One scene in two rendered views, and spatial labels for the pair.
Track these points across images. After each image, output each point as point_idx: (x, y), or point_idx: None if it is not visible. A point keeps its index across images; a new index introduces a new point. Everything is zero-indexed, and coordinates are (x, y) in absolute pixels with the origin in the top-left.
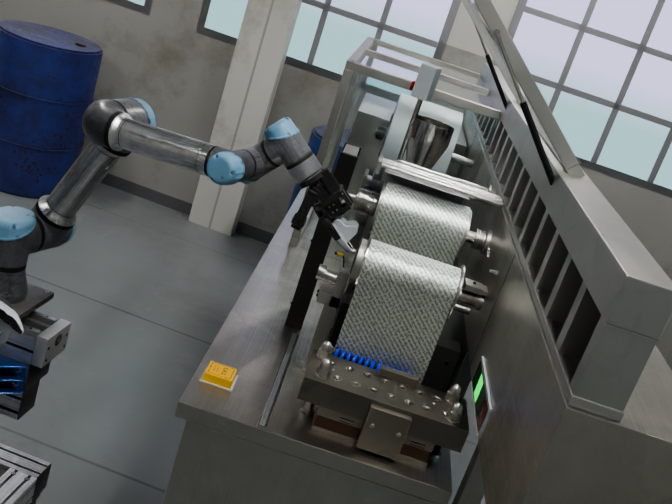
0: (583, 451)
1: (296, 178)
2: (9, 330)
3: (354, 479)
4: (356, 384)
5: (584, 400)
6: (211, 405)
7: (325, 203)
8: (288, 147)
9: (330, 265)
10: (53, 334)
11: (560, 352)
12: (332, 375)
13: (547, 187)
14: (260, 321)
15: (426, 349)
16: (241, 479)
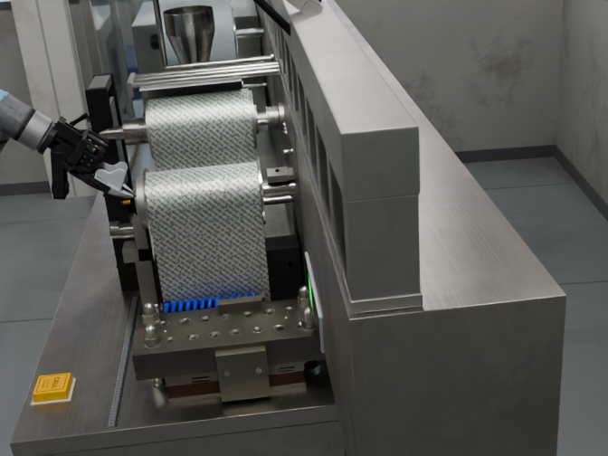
0: (395, 358)
1: (30, 146)
2: None
3: (234, 436)
4: (194, 336)
5: (367, 300)
6: (49, 429)
7: (74, 159)
8: (2, 117)
9: None
10: None
11: (337, 242)
12: (165, 338)
13: (289, 39)
14: (94, 299)
15: (258, 262)
16: None
